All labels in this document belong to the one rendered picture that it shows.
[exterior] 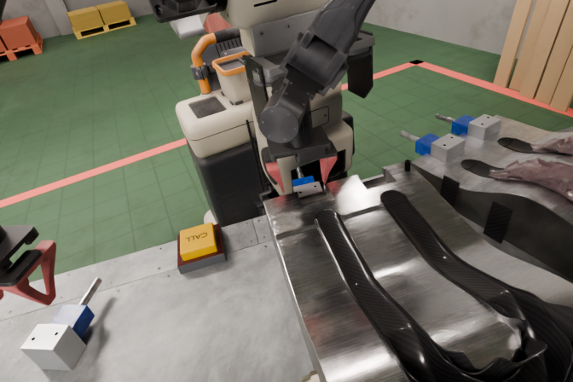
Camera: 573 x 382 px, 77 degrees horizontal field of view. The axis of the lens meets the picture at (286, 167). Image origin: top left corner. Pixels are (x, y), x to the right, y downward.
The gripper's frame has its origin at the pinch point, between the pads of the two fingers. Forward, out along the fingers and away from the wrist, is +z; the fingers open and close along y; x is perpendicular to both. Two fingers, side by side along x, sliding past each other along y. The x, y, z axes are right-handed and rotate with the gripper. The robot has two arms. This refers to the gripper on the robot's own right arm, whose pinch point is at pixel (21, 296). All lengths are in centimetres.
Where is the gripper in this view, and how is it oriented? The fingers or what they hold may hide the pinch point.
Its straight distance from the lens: 58.8
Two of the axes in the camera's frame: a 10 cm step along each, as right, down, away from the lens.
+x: 1.2, -5.7, 8.1
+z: 1.4, 8.2, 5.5
